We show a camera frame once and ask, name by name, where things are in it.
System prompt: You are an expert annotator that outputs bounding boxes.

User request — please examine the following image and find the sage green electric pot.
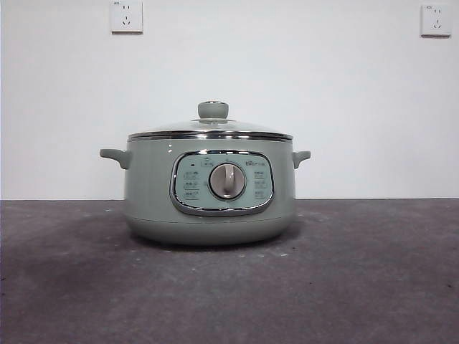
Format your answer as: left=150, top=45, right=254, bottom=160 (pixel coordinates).
left=99, top=133, right=312, bottom=247

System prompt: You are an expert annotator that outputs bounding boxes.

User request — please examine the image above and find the white wall socket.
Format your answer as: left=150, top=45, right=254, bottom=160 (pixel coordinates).
left=420, top=3, right=453, bottom=38
left=109, top=0, right=144, bottom=36

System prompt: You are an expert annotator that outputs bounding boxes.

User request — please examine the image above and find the glass lid with green knob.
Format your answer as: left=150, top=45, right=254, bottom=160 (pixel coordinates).
left=127, top=100, right=293, bottom=140

